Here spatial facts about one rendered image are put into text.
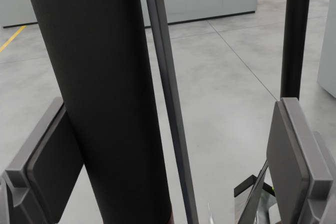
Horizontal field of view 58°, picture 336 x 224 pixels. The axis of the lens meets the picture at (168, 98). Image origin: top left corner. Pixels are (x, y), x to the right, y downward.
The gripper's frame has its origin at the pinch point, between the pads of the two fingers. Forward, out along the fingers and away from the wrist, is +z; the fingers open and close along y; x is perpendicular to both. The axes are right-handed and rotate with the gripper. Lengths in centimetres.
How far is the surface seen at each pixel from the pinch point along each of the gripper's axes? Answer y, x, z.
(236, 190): 11, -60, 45
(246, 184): 13, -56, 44
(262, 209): 16, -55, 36
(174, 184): -19, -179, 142
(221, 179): 17, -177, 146
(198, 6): -5, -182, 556
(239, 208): 11, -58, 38
